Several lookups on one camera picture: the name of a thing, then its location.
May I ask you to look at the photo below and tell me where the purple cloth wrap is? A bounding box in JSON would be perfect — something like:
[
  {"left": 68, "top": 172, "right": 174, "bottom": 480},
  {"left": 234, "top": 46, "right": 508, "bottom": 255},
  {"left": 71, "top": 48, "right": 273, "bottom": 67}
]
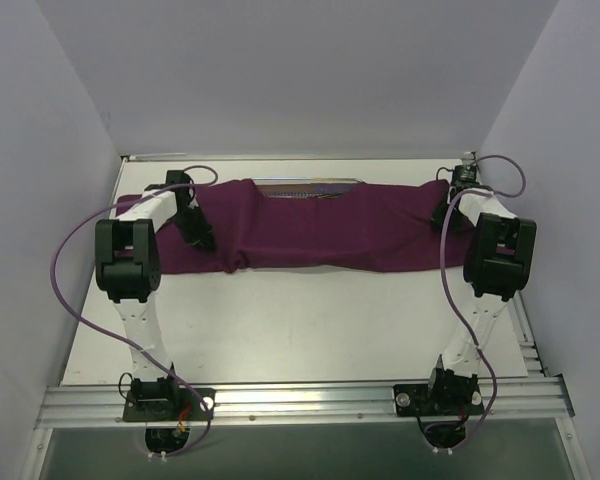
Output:
[{"left": 110, "top": 178, "right": 476, "bottom": 275}]

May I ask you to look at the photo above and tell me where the front aluminium rail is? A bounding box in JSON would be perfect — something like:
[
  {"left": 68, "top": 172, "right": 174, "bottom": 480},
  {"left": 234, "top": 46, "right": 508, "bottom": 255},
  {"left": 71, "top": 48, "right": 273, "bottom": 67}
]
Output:
[{"left": 35, "top": 376, "right": 575, "bottom": 429}]

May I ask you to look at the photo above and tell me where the back aluminium rail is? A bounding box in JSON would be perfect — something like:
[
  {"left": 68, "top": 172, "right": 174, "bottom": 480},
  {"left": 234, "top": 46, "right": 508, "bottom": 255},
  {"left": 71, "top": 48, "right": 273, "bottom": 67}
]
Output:
[{"left": 121, "top": 151, "right": 477, "bottom": 162}]

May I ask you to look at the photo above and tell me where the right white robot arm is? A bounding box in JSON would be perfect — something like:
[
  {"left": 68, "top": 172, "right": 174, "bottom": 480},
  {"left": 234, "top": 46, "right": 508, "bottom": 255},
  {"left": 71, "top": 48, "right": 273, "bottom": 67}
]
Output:
[{"left": 423, "top": 183, "right": 537, "bottom": 413}]

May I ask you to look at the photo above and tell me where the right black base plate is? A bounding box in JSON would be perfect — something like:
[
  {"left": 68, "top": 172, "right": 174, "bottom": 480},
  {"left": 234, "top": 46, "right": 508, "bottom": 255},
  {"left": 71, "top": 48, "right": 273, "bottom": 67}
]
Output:
[{"left": 393, "top": 383, "right": 484, "bottom": 418}]

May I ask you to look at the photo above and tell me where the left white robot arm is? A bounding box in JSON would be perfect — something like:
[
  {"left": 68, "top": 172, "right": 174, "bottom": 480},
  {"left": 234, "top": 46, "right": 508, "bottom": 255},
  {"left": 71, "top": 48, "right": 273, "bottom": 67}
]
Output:
[{"left": 95, "top": 169, "right": 217, "bottom": 419}]

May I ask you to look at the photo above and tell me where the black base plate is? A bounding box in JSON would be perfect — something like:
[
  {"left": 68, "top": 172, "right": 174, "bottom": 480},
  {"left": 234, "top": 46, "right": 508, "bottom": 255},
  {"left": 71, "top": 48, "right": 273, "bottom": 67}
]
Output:
[
  {"left": 393, "top": 383, "right": 484, "bottom": 418},
  {"left": 122, "top": 382, "right": 215, "bottom": 423}
]

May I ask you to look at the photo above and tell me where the metal mesh instrument tray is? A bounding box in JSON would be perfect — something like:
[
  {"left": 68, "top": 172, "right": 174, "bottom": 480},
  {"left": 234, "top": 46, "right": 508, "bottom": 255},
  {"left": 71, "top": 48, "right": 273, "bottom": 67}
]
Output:
[{"left": 253, "top": 177, "right": 362, "bottom": 199}]

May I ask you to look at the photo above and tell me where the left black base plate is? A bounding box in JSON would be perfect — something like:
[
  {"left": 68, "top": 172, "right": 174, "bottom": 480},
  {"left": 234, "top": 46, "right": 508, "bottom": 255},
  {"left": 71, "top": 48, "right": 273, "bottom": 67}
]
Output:
[{"left": 122, "top": 382, "right": 215, "bottom": 423}]

